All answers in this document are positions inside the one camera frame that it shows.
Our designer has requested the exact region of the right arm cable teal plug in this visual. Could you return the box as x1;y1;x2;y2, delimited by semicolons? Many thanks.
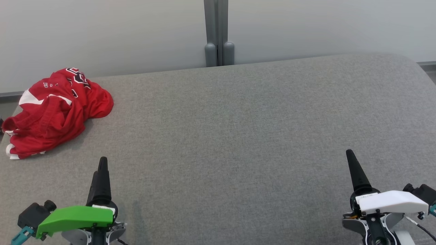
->
405;202;436;243

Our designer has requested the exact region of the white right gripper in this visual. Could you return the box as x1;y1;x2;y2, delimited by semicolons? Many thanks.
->
346;149;429;215

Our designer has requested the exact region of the red shorts white waistband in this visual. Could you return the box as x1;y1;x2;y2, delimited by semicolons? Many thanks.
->
2;89;85;160

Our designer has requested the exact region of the grey partition post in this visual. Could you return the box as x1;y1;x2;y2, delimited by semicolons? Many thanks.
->
204;0;235;67

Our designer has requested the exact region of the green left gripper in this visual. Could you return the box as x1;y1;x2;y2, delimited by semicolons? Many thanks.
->
36;157;118;239

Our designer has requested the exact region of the left arm cable teal plug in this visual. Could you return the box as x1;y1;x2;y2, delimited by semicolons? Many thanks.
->
11;226;35;245

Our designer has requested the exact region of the arm cable teal plug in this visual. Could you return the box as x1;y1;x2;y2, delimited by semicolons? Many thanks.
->
405;202;436;243
11;226;35;245

